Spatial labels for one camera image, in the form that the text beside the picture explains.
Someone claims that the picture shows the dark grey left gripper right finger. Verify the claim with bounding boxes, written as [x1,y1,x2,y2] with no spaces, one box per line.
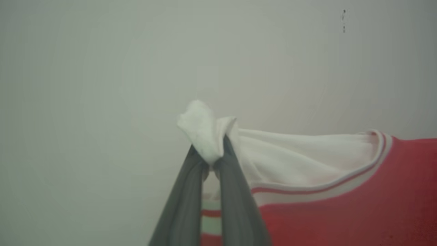
[213,135,272,246]

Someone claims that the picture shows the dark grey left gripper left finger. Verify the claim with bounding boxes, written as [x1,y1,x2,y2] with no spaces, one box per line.
[148,143,210,246]

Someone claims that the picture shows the red basketball jersey white sleeves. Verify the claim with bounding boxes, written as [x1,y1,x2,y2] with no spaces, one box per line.
[177,99,437,246]

